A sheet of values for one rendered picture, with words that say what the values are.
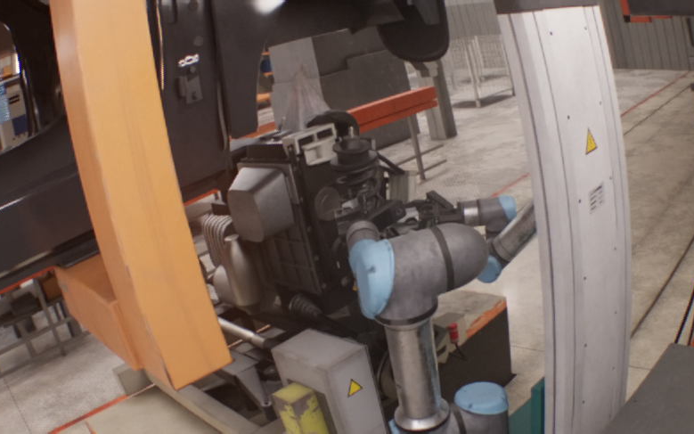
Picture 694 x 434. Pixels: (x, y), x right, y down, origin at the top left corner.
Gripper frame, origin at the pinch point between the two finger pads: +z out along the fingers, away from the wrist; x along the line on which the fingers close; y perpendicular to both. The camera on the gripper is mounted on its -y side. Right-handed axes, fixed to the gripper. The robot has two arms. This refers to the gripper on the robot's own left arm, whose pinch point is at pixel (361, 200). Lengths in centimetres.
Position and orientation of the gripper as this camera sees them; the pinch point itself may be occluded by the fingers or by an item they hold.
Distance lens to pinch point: 176.5
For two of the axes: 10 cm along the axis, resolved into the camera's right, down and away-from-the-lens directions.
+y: -9.5, 3.1, 0.4
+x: 3.1, 8.7, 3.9
